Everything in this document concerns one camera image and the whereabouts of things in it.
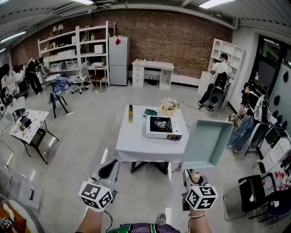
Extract black-legged table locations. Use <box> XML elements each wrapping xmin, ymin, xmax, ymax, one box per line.
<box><xmin>130</xmin><ymin>160</ymin><xmax>171</xmax><ymax>176</ymax></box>

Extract person's shoe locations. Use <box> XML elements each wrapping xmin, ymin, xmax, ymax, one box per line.
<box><xmin>156</xmin><ymin>213</ymin><xmax>167</xmax><ymax>226</ymax></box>

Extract round white table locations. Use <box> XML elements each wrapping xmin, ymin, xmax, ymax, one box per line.
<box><xmin>45</xmin><ymin>73</ymin><xmax>62</xmax><ymax>87</ymax></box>

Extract white induction cooktop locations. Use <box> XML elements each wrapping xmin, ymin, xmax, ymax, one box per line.
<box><xmin>142</xmin><ymin>115</ymin><xmax>183</xmax><ymax>141</ymax></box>

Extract narrow white shelving unit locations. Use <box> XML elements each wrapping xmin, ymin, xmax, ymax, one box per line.
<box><xmin>75</xmin><ymin>20</ymin><xmax>111</xmax><ymax>87</ymax></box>

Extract beaded bracelet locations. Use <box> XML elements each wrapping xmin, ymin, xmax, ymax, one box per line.
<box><xmin>189</xmin><ymin>211</ymin><xmax>206</xmax><ymax>219</ymax></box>

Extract blue clothes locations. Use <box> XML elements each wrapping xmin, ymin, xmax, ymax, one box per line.
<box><xmin>49</xmin><ymin>76</ymin><xmax>72</xmax><ymax>105</ymax></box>

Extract white office chair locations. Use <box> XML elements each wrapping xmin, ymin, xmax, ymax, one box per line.
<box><xmin>70</xmin><ymin>61</ymin><xmax>90</xmax><ymax>95</ymax></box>

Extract ceiling air conditioner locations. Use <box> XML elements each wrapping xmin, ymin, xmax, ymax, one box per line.
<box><xmin>55</xmin><ymin>8</ymin><xmax>92</xmax><ymax>17</ymax></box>

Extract black folding chair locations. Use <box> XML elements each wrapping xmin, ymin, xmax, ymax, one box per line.
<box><xmin>223</xmin><ymin>172</ymin><xmax>291</xmax><ymax>223</ymax></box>

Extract pale green rectangular tray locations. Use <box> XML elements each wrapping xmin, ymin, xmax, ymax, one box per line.
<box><xmin>181</xmin><ymin>119</ymin><xmax>234</xmax><ymax>185</ymax></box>

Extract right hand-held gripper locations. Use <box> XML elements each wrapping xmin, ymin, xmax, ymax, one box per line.
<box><xmin>181</xmin><ymin>169</ymin><xmax>218</xmax><ymax>211</ymax></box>

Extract white cubby cabinet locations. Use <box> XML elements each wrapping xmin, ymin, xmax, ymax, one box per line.
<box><xmin>196</xmin><ymin>38</ymin><xmax>246</xmax><ymax>108</ymax></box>

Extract wooden stool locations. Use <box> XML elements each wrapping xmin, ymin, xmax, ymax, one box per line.
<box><xmin>89</xmin><ymin>68</ymin><xmax>108</xmax><ymax>92</ymax></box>

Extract wide white shelving unit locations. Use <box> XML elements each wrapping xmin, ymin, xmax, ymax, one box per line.
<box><xmin>37</xmin><ymin>25</ymin><xmax>80</xmax><ymax>77</ymax></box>

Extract silver refrigerator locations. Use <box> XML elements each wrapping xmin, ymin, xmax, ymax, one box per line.
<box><xmin>108</xmin><ymin>36</ymin><xmax>130</xmax><ymax>86</ymax></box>

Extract person's left forearm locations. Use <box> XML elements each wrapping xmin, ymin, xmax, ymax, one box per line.
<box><xmin>75</xmin><ymin>206</ymin><xmax>107</xmax><ymax>233</ymax></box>

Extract black router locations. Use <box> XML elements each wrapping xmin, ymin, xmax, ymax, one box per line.
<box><xmin>145</xmin><ymin>76</ymin><xmax>159</xmax><ymax>86</ymax></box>

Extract person's right forearm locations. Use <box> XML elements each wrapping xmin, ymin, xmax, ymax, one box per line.
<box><xmin>188</xmin><ymin>210</ymin><xmax>214</xmax><ymax>233</ymax></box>

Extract purple and green jersey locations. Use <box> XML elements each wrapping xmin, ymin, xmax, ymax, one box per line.
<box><xmin>109</xmin><ymin>223</ymin><xmax>183</xmax><ymax>233</ymax></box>

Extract grey backpack rig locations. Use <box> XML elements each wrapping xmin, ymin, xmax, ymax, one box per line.
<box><xmin>249</xmin><ymin>94</ymin><xmax>271</xmax><ymax>149</ymax></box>
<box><xmin>208</xmin><ymin>72</ymin><xmax>229</xmax><ymax>108</ymax></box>

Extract flower arrangement in yellow box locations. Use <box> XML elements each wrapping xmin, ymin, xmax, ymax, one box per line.
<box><xmin>161</xmin><ymin>97</ymin><xmax>181</xmax><ymax>117</ymax></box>

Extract white desk with drawers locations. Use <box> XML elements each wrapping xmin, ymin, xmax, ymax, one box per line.
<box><xmin>131</xmin><ymin>59</ymin><xmax>175</xmax><ymax>90</ymax></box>

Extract black power cable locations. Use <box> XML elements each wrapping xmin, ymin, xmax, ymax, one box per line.
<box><xmin>177</xmin><ymin>100</ymin><xmax>203</xmax><ymax>110</ymax></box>

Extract white microwave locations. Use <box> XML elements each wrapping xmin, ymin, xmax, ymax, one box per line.
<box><xmin>93</xmin><ymin>44</ymin><xmax>106</xmax><ymax>55</ymax></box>

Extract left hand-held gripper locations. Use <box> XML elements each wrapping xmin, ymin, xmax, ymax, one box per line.
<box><xmin>78</xmin><ymin>159</ymin><xmax>120</xmax><ymax>210</ymax></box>

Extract black-framed window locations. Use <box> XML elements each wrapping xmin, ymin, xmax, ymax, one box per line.
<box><xmin>256</xmin><ymin>35</ymin><xmax>291</xmax><ymax>99</ymax></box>

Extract white square table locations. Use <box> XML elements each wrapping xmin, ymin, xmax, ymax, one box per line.
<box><xmin>110</xmin><ymin>105</ymin><xmax>190</xmax><ymax>163</ymax></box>

